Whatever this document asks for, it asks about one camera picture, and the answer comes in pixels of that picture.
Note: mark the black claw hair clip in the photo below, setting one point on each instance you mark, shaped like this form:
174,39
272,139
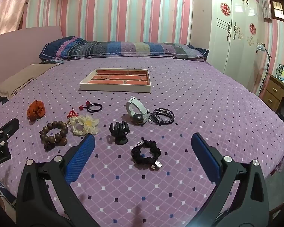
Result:
119,130

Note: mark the pink curtain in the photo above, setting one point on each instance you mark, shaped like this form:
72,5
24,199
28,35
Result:
7,9

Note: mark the white wrist watch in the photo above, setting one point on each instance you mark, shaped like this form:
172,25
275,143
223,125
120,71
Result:
136,108

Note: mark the white flower scrunchie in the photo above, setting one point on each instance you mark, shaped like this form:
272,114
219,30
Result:
87,123

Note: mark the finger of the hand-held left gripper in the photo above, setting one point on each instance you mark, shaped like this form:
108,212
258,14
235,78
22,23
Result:
7,125

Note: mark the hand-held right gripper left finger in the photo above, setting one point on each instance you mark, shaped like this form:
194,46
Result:
81,156

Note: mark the brick pattern tray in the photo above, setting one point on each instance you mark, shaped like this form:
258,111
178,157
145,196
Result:
116,80

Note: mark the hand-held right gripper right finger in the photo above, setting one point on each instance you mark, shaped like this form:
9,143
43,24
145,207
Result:
204,156

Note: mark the wooden desk with drawers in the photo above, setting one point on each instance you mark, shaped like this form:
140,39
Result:
273,92

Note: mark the beige blanket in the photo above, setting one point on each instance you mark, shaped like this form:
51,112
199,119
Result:
21,78

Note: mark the desk lamp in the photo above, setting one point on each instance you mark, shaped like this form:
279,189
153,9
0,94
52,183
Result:
260,47

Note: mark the striped curtain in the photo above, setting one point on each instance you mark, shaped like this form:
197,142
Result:
265,4

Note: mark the red knot charm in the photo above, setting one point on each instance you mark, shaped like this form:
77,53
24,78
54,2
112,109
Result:
72,114

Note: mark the white wardrobe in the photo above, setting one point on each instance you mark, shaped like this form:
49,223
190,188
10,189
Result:
234,40

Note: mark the wooden window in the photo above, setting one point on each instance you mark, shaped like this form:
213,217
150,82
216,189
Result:
281,10

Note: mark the purple dotted bed sheet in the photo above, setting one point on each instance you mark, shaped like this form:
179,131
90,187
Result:
203,113

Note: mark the black scrunchie with silver charm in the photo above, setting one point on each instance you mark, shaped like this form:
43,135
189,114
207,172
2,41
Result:
138,157

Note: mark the striped patchwork pillow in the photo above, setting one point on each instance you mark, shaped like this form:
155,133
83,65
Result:
123,48

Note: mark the blue patterned cloth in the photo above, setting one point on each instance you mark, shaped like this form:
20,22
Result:
0,191

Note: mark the pink headboard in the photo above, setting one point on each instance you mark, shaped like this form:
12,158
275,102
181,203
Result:
26,34

